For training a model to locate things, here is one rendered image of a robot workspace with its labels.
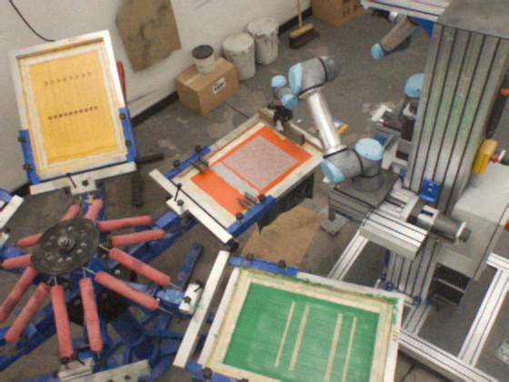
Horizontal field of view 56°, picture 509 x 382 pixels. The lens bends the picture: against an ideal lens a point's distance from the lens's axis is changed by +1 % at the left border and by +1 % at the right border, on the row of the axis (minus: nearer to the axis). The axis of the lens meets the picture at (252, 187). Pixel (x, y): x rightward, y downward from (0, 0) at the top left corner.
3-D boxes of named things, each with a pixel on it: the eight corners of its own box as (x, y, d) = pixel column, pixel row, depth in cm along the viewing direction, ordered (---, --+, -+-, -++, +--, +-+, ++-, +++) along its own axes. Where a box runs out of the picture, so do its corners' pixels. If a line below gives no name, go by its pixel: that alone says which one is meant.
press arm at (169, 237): (272, 158, 292) (271, 152, 287) (279, 163, 288) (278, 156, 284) (99, 289, 246) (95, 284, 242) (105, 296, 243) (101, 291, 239)
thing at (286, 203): (304, 188, 304) (303, 153, 279) (314, 195, 299) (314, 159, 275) (252, 231, 287) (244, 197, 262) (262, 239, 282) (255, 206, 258)
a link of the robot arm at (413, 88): (397, 101, 238) (400, 78, 228) (418, 90, 241) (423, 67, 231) (414, 113, 231) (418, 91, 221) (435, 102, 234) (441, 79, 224)
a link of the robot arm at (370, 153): (387, 170, 210) (390, 148, 199) (360, 181, 208) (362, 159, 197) (373, 153, 217) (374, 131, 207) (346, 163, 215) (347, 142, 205)
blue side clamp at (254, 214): (270, 200, 260) (269, 193, 255) (276, 206, 257) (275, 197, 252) (229, 234, 249) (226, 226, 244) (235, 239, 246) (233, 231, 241)
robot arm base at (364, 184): (389, 175, 220) (391, 161, 213) (374, 197, 213) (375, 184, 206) (359, 164, 227) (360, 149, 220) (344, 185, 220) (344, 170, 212)
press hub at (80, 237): (157, 316, 327) (80, 191, 225) (191, 356, 306) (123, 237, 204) (108, 356, 313) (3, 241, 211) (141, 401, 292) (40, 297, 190)
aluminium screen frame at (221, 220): (266, 112, 306) (265, 107, 304) (334, 155, 275) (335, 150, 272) (168, 180, 278) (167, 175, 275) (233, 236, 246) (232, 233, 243)
